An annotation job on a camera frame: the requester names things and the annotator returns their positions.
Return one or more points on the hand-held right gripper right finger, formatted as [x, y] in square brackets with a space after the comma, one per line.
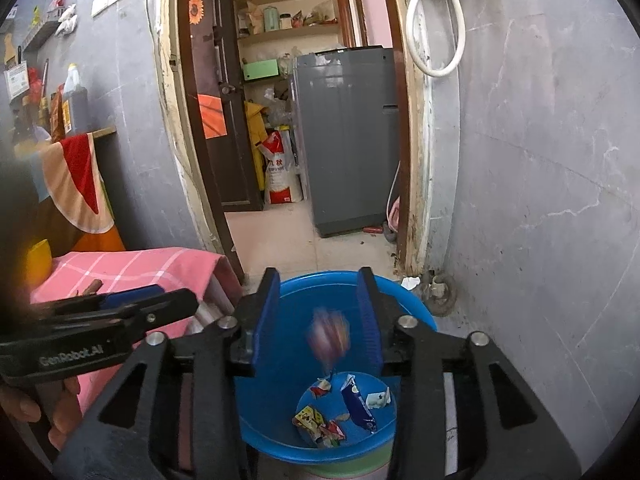
[370, 325]

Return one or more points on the green canister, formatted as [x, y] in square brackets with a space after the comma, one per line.
[271, 19]

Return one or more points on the red plastic bag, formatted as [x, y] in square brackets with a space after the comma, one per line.
[36, 87]

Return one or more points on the blue snack wrapper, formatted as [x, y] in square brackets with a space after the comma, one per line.
[357, 405]

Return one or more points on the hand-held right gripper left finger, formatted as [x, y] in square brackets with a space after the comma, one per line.
[266, 320]

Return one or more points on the dark oil bottle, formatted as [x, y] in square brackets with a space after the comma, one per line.
[75, 105]

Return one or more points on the wooden door frame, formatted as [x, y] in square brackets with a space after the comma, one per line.
[420, 160]

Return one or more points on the teal brown orange cloth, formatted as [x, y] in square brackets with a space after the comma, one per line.
[102, 240]

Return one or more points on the white red rice bag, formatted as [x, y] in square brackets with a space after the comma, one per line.
[282, 175]

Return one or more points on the white paper scrap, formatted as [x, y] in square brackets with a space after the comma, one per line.
[410, 283]

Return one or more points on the green white wrapper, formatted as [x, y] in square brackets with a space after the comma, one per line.
[377, 399]

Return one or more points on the orange red towel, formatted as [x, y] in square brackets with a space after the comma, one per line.
[75, 175]

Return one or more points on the purple wrapper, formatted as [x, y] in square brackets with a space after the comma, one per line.
[327, 335]

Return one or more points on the red white small wrapper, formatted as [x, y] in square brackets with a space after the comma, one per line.
[321, 387]

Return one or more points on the sunflower decoration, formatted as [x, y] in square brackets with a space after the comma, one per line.
[196, 7]

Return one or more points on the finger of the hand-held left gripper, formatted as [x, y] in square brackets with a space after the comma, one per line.
[132, 295]
[160, 307]

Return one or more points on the person's left hand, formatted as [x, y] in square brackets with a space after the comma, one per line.
[67, 410]

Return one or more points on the torn red paper bag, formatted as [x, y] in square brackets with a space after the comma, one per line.
[330, 434]

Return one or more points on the white drain pipe fitting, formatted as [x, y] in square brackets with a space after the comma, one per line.
[438, 287]

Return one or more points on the pale green container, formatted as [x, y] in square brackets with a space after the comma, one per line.
[350, 467]

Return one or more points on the orange paper sheet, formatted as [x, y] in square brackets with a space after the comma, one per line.
[212, 117]

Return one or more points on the yellow brown snack wrapper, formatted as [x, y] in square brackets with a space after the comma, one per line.
[309, 417]

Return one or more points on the yellow plastic bowl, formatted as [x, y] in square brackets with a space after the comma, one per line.
[37, 260]

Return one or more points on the blue plastic basin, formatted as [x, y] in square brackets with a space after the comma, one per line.
[280, 410]

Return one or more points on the dark brown door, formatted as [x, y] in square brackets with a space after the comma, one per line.
[210, 60]

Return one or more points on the brown sausage piece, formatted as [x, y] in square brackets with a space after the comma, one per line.
[92, 287]

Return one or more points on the white jar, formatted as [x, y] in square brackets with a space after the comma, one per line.
[285, 21]

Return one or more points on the grey washing machine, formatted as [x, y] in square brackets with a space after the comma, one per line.
[350, 150]

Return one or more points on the pink plaid tablecloth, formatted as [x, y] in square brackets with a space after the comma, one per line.
[125, 265]

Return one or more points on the green box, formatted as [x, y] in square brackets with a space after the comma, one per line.
[260, 70]

